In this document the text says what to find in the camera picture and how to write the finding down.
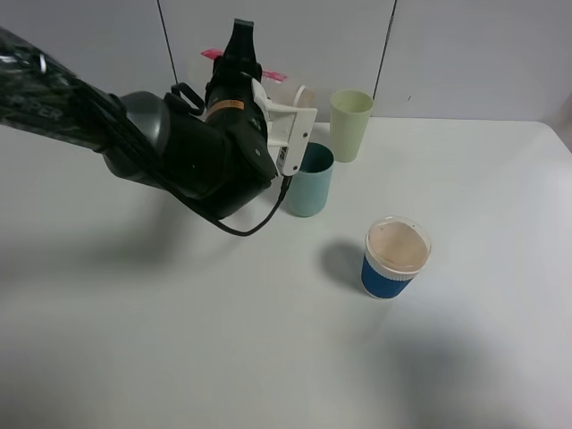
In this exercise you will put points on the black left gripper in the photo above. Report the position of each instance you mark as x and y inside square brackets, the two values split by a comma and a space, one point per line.
[222, 162]

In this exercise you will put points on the clear drink bottle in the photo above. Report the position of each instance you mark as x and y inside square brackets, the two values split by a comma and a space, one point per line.
[279, 88]

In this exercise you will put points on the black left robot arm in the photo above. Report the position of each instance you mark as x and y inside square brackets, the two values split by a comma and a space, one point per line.
[41, 96]

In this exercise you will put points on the pale green plastic cup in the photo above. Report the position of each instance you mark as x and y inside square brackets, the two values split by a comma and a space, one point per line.
[350, 113]

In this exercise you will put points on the teal plastic cup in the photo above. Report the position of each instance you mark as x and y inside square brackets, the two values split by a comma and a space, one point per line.
[309, 188]

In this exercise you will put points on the blue ribbed paper cup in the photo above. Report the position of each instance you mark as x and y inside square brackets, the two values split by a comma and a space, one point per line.
[396, 251]

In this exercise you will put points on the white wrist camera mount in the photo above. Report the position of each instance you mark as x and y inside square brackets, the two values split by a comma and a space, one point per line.
[289, 129]

